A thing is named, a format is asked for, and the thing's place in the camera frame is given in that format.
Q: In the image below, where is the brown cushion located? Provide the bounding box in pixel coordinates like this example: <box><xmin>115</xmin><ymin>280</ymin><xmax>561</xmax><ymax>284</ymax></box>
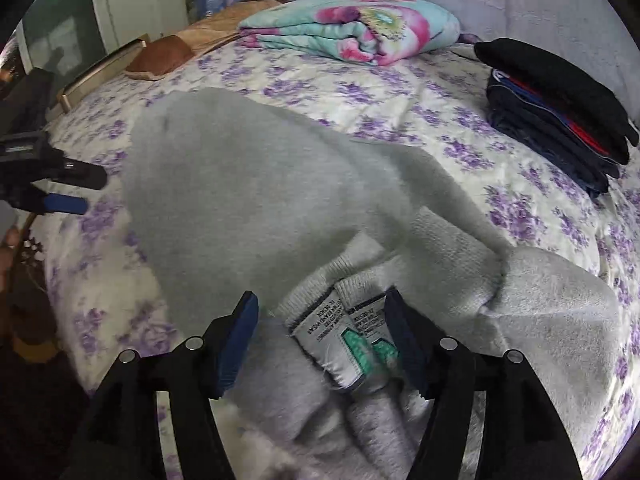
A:
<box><xmin>124</xmin><ymin>34</ymin><xmax>197</xmax><ymax>82</ymax></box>

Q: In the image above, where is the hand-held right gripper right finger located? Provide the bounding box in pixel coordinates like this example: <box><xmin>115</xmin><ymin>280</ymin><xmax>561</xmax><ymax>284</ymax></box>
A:
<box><xmin>382</xmin><ymin>287</ymin><xmax>583</xmax><ymax>480</ymax></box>

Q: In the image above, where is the navy folded garment red stripe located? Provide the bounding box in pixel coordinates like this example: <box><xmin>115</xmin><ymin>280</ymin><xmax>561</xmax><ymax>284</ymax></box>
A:
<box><xmin>486</xmin><ymin>67</ymin><xmax>622</xmax><ymax>200</ymax></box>

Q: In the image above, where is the golden rattan chair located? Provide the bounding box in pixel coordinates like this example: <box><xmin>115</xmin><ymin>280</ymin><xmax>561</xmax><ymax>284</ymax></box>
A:
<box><xmin>14</xmin><ymin>209</ymin><xmax>48</xmax><ymax>266</ymax></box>

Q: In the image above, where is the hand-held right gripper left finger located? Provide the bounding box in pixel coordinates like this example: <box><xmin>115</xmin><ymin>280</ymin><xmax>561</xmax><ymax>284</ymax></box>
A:
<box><xmin>60</xmin><ymin>290</ymin><xmax>261</xmax><ymax>480</ymax></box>

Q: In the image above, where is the tan cloth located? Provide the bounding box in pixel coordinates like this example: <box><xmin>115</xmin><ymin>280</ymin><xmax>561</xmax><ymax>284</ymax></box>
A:
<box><xmin>175</xmin><ymin>0</ymin><xmax>292</xmax><ymax>57</ymax></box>

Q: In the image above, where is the grey sweatshirt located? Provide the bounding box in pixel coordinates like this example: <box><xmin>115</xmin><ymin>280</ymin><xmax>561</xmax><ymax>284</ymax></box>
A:
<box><xmin>122</xmin><ymin>87</ymin><xmax>626</xmax><ymax>480</ymax></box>

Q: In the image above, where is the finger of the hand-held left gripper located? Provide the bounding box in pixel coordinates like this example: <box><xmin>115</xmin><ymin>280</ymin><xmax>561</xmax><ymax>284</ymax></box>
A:
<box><xmin>42</xmin><ymin>193</ymin><xmax>91</xmax><ymax>217</ymax></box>
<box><xmin>50</xmin><ymin>156</ymin><xmax>109</xmax><ymax>191</ymax></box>

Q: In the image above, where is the person's left hand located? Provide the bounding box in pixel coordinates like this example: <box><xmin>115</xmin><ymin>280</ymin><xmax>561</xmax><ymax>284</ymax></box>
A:
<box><xmin>0</xmin><ymin>227</ymin><xmax>23</xmax><ymax>293</ymax></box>

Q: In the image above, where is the wall mirror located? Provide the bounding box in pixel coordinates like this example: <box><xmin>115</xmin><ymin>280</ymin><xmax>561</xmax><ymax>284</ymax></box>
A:
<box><xmin>17</xmin><ymin>0</ymin><xmax>107</xmax><ymax>76</ymax></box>

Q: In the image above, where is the stack of dark folded clothes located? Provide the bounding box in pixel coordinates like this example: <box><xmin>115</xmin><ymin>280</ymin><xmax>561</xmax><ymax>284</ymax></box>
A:
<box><xmin>473</xmin><ymin>37</ymin><xmax>640</xmax><ymax>167</ymax></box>

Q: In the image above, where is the white wardrobe door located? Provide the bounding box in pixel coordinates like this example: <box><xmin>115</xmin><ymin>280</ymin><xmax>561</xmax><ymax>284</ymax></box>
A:
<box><xmin>89</xmin><ymin>0</ymin><xmax>189</xmax><ymax>55</ymax></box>

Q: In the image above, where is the purple floral bedspread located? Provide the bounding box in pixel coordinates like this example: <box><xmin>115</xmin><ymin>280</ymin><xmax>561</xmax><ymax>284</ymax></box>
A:
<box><xmin>42</xmin><ymin>35</ymin><xmax>640</xmax><ymax>480</ymax></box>

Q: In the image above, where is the folded floral blanket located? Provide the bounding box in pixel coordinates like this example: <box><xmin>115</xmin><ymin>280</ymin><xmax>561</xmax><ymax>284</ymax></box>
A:
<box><xmin>237</xmin><ymin>0</ymin><xmax>462</xmax><ymax>67</ymax></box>

